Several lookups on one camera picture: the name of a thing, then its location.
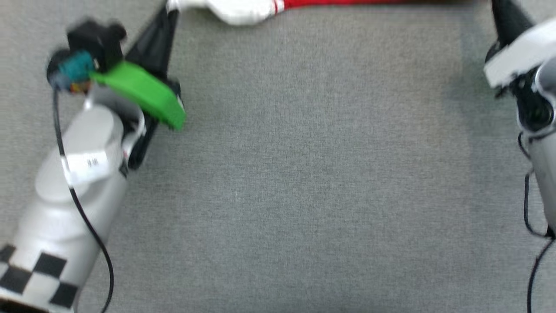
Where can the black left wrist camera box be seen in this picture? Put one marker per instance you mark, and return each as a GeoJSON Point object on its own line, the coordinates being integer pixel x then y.
{"type": "Point", "coordinates": [93, 45]}

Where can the grey fabric sofa cushion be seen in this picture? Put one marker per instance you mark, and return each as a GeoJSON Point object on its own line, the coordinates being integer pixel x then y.
{"type": "Point", "coordinates": [304, 174]}

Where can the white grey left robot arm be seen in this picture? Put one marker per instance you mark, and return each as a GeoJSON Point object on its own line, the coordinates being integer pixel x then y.
{"type": "Point", "coordinates": [65, 208]}

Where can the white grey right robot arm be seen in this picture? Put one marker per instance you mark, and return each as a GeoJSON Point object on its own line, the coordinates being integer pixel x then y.
{"type": "Point", "coordinates": [543, 130]}

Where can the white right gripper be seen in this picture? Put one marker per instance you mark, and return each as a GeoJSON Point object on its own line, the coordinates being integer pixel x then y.
{"type": "Point", "coordinates": [521, 52]}

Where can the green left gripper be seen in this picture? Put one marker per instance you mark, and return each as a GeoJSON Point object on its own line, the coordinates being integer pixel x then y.
{"type": "Point", "coordinates": [147, 93]}

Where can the red and white basketball jersey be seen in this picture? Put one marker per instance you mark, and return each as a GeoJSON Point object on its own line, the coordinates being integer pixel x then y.
{"type": "Point", "coordinates": [243, 8]}

